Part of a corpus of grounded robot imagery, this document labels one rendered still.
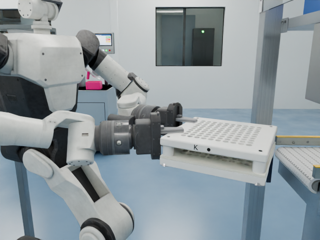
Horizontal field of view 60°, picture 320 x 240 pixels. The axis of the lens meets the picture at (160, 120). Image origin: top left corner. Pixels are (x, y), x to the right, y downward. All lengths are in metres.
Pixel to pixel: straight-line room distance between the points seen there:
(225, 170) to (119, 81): 0.68
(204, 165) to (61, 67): 0.57
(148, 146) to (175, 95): 5.10
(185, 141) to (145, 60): 5.12
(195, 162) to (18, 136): 0.39
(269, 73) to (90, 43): 0.68
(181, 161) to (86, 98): 2.55
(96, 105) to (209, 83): 3.19
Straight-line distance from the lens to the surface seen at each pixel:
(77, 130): 0.70
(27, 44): 0.92
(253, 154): 0.61
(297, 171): 0.96
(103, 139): 0.68
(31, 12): 0.99
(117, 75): 1.17
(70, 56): 1.00
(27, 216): 1.89
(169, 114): 0.82
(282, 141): 1.11
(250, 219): 1.23
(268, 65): 1.05
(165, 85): 5.75
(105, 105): 3.11
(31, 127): 0.67
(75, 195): 1.03
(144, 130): 0.68
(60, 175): 1.00
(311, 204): 0.95
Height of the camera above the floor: 1.18
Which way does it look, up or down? 14 degrees down
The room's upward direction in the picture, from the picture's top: straight up
